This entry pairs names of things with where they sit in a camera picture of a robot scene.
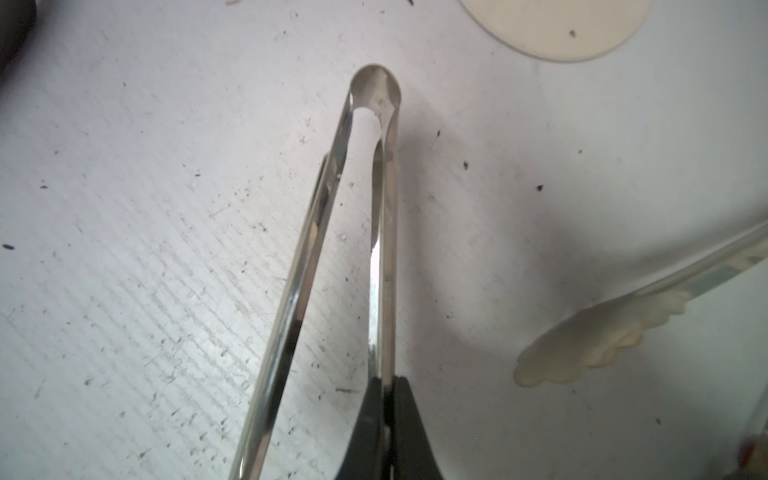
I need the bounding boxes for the cream utensil rack stand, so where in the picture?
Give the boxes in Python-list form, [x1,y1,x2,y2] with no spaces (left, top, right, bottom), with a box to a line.
[461,0,653,63]

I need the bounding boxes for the red tipped steel tongs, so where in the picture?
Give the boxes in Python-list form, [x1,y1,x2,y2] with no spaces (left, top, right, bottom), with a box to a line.
[722,389,768,480]

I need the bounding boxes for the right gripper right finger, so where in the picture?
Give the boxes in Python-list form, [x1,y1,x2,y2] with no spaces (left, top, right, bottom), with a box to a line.
[391,376,443,480]

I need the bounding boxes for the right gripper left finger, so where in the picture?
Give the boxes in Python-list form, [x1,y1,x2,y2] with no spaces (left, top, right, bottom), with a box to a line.
[335,378,384,480]

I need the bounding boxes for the white tipped tongs right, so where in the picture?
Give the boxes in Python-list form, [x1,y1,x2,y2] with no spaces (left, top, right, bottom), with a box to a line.
[513,225,767,388]

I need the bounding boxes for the all steel slotted tongs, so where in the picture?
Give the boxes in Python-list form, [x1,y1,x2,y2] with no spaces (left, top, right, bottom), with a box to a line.
[227,63,402,480]

